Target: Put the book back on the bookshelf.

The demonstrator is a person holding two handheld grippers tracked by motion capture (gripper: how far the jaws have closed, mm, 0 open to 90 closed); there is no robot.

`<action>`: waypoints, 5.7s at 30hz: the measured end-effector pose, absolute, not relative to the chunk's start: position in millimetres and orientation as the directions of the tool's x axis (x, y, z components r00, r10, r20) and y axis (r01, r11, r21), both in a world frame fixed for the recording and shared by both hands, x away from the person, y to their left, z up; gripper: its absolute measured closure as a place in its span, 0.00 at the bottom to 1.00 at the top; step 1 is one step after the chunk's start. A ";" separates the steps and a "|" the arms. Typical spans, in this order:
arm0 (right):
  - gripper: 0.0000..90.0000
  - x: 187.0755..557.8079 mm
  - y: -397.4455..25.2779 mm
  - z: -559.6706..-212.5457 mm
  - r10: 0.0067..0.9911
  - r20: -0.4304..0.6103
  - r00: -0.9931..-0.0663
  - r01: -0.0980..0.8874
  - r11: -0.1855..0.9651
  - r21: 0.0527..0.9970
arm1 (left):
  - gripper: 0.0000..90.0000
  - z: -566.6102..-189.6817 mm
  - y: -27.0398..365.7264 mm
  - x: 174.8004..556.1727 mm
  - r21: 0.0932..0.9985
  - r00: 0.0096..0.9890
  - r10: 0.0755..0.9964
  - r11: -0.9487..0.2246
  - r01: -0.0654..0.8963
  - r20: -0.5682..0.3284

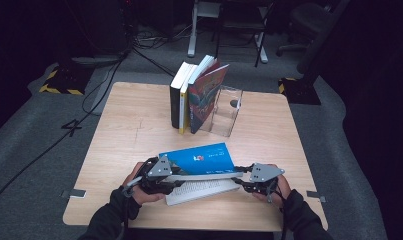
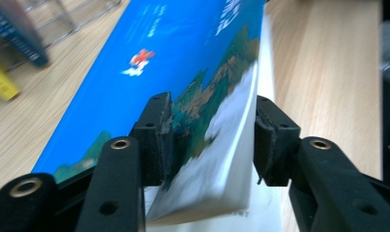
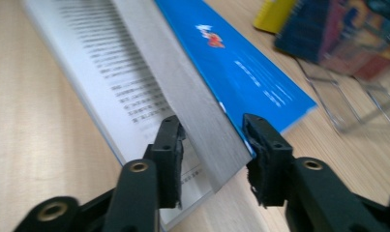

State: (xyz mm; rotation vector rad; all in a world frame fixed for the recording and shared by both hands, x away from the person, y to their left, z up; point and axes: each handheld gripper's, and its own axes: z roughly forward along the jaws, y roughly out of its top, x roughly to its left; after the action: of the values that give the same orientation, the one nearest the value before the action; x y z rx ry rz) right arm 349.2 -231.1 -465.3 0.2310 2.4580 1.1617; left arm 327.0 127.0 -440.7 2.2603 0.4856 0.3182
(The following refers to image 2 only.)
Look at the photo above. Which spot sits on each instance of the clear acrylic book rack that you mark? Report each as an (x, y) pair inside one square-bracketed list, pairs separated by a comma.
[(70, 19)]

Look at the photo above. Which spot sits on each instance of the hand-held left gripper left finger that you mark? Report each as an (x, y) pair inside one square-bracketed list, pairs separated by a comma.
[(152, 145)]

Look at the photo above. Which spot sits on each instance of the yellow book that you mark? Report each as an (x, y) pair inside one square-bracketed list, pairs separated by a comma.
[(0, 82)]

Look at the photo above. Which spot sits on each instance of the blue book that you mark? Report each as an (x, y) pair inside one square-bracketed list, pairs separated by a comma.
[(170, 48)]

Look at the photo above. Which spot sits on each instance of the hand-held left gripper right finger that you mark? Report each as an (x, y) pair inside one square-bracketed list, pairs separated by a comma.
[(276, 148)]

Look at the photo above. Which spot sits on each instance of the red comic book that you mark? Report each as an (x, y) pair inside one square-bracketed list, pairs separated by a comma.
[(18, 35)]

